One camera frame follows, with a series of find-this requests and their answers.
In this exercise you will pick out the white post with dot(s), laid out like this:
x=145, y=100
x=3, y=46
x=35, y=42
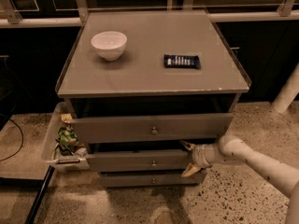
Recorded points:
x=288, y=92

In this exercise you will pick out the white railing bar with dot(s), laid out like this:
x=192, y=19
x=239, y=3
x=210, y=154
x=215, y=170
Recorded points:
x=214, y=17

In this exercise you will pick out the green snack bag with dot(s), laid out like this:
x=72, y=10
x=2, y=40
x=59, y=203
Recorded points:
x=67, y=136

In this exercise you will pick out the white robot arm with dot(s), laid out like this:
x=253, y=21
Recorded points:
x=229, y=149

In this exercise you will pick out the grey bottom drawer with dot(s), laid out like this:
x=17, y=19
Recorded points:
x=144, y=179

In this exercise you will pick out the white ceramic bowl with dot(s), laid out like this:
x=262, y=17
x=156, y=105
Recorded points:
x=109, y=45

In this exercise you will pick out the clear plastic storage bin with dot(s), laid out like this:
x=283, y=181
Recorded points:
x=51, y=154

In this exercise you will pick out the grey top drawer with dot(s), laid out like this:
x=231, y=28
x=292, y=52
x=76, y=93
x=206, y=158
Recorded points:
x=151, y=128

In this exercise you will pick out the black floor bar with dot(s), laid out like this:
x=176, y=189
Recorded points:
x=39, y=197

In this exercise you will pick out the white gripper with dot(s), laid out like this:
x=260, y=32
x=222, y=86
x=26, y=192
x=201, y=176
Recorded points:
x=198, y=157

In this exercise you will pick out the grey drawer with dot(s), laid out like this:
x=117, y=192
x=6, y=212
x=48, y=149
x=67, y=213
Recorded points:
x=151, y=128
x=144, y=179
x=146, y=160

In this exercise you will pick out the grey drawer cabinet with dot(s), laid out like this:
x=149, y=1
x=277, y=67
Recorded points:
x=138, y=83

